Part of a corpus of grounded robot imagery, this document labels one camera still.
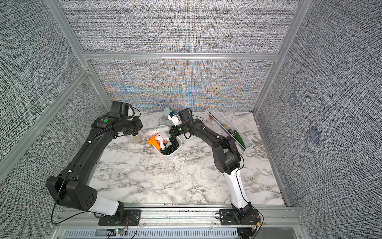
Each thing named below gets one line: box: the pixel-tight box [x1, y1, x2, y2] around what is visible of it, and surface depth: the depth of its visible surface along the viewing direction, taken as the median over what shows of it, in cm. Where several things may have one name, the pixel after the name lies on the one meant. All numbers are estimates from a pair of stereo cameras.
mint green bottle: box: [163, 108, 173, 125], surface depth 109 cm
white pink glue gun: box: [145, 124, 170, 140], surface depth 98 cm
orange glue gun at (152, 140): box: [147, 135, 161, 151], surface depth 95 cm
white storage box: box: [151, 135, 183, 159], surface depth 93 cm
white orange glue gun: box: [155, 132, 170, 150], surface depth 96 cm
